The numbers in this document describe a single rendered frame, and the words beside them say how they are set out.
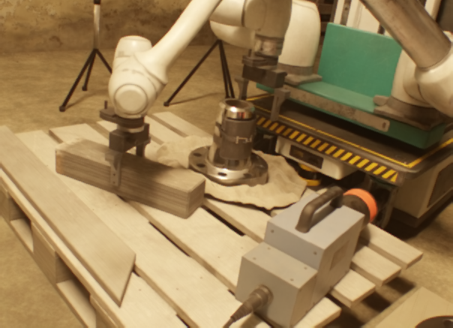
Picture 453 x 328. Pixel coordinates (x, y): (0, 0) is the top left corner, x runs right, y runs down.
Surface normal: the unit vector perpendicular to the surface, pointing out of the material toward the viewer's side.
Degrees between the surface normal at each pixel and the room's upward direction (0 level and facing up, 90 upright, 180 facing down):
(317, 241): 0
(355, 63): 90
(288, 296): 90
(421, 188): 90
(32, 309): 0
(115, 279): 0
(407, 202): 90
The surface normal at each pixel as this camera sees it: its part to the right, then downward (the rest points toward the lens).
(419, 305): 0.13, -0.91
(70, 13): 0.66, 0.38
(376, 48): -0.66, 0.22
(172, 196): -0.40, 0.32
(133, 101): 0.05, 0.51
